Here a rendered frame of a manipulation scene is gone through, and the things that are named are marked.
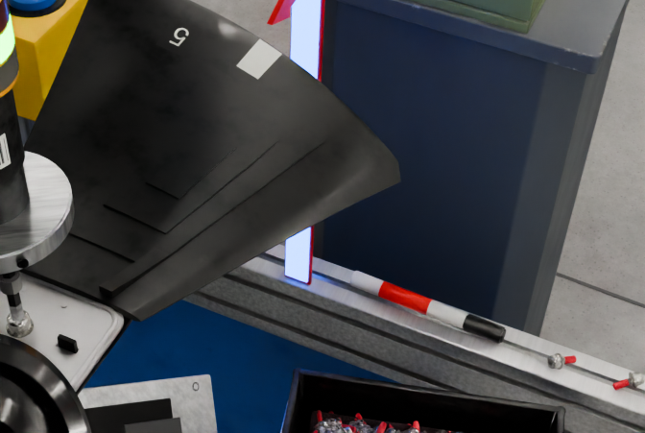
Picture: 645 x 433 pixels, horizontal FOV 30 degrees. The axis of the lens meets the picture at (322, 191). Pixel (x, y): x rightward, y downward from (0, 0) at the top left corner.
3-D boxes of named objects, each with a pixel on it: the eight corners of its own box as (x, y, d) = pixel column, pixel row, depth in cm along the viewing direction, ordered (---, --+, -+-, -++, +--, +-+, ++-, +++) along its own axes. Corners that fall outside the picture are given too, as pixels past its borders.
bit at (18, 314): (11, 336, 59) (-4, 266, 56) (6, 321, 60) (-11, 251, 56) (33, 329, 60) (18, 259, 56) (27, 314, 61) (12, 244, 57)
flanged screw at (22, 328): (14, 362, 61) (8, 330, 59) (8, 342, 61) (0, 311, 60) (41, 352, 61) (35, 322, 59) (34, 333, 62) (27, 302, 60)
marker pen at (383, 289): (349, 277, 104) (502, 337, 100) (357, 266, 105) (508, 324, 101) (348, 289, 105) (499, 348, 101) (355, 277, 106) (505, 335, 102)
